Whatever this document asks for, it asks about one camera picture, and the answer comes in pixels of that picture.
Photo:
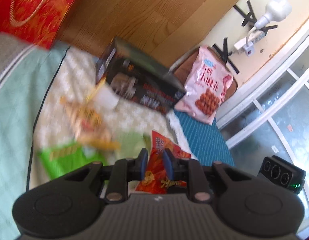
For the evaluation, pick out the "black storage box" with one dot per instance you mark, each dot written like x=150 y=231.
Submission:
x=135 y=76

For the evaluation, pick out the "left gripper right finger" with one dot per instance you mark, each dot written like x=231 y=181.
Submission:
x=174 y=167

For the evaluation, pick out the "blue patterned mat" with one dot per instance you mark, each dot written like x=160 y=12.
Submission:
x=205 y=141

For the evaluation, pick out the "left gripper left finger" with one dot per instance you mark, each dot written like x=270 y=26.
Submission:
x=139 y=168

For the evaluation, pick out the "white lettered blanket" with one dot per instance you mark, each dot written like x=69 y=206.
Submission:
x=175 y=128

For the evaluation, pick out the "yellow orange snack bag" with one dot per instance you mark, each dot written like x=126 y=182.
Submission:
x=88 y=125

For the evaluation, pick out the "wooden headboard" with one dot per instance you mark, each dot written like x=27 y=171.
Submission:
x=164 y=29

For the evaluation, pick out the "mint green sheet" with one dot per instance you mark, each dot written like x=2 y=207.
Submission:
x=26 y=75

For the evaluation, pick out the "white power strip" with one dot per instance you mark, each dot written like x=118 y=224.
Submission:
x=248 y=47

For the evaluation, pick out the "beige patterned blanket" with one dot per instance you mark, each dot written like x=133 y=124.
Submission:
x=75 y=80

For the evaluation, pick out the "pink fried dough snack bag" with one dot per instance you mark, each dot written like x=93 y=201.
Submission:
x=206 y=86

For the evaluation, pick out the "bright green snack bag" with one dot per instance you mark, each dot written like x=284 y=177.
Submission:
x=62 y=159

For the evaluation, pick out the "red gift bag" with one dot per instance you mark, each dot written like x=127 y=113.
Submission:
x=34 y=21

